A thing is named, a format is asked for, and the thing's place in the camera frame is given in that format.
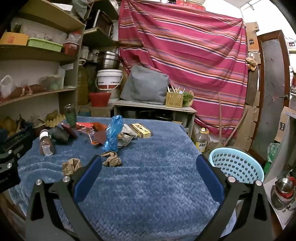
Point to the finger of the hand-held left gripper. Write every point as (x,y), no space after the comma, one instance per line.
(9,171)

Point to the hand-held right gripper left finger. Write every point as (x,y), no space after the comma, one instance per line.
(86,183)

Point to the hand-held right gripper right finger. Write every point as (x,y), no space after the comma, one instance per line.
(209,180)

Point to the brown paper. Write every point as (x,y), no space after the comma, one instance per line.
(112,159)
(69,166)

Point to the light blue plastic basket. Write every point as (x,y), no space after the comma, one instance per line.
(231,162)

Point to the dark glass cup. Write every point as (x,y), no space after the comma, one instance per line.
(59,136)

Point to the dark blue plastic crate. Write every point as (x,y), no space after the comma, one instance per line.
(18,139)

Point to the small oil bottle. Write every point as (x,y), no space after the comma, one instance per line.
(201,141)

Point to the brown spice jar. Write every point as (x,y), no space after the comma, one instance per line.
(46,143)

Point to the pile of yellow potatoes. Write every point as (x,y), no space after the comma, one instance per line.
(9,125)

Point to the blue plastic bag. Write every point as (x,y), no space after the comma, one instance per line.
(112,136)

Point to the orange candy wrapper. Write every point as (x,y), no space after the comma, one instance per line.
(84,129)

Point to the blue knitted blanket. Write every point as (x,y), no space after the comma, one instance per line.
(150,185)

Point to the wooden broom stick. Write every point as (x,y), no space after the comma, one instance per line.
(220,120)

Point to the yellow egg tray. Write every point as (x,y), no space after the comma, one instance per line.
(55,121)

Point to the stack of flattened cardboard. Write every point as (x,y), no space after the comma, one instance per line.
(249,125)

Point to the green label glass jar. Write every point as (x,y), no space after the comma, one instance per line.
(70,115)

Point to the brown potato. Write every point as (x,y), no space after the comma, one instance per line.
(52,115)

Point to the green plastic bag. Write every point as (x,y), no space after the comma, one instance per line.
(274,151)

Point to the cardboard box blue print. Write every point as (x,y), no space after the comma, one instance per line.
(99,111)

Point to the steel cup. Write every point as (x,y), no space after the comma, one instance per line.
(284,185)

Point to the yellow patterned box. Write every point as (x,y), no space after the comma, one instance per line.
(141,130)

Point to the red woven basket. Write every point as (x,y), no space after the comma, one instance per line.
(99,99)

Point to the white plastic bag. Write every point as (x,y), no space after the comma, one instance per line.
(6,86)

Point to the green leafy vegetable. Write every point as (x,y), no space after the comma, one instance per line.
(188,97)

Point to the yellow utensil holder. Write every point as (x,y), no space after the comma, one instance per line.
(174,100)

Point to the low wooden cabinet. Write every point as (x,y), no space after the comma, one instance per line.
(155,108)

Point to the printed cardboard box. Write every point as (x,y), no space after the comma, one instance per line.
(283,125)

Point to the large oil bottle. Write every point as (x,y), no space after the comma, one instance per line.
(82,85)

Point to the clear plastic container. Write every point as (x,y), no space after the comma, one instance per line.
(52,82)

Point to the white plastic bucket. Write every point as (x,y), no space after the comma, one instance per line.
(108,80)

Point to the wooden shelf unit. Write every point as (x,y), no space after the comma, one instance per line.
(69,78)

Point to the grey cushion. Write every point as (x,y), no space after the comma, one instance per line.
(145,84)

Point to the pink striped cloth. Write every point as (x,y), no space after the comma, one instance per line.
(196,58)

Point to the stacked steel pots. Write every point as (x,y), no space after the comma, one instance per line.
(108,60)

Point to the green plastic tray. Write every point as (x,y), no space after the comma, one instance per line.
(45,44)

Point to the yellow cardboard box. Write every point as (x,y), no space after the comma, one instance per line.
(13,39)

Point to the small red plastic basket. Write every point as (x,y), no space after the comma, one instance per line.
(70,48)

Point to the brown cardboard box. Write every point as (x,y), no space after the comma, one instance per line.
(252,34)

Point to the microwave oven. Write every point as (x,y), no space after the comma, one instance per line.
(101,23)

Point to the grey door wooden frame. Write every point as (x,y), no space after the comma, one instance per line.
(270,92)

